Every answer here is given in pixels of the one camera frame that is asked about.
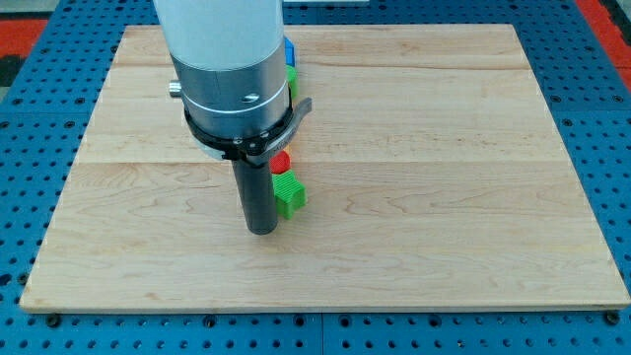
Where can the green star block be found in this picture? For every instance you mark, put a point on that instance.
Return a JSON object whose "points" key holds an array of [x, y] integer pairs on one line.
{"points": [[290, 194]]}

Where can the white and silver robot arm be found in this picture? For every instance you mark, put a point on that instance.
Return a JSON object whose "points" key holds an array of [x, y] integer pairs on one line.
{"points": [[229, 57]]}

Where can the red round block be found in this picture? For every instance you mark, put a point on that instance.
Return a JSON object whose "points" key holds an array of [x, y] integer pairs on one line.
{"points": [[280, 163]]}

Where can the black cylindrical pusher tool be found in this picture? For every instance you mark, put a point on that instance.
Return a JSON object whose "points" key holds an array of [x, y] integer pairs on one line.
{"points": [[257, 196]]}

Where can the black clamp with grey lever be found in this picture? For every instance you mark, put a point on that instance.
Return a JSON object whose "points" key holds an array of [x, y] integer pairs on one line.
{"points": [[254, 150]]}

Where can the green round block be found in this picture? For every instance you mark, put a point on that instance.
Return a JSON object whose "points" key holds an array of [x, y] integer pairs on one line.
{"points": [[293, 81]]}

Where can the wooden board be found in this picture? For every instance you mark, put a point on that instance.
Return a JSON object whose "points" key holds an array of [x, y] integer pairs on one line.
{"points": [[437, 181]]}

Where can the blue block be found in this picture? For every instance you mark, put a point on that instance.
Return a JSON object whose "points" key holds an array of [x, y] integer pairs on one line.
{"points": [[290, 56]]}

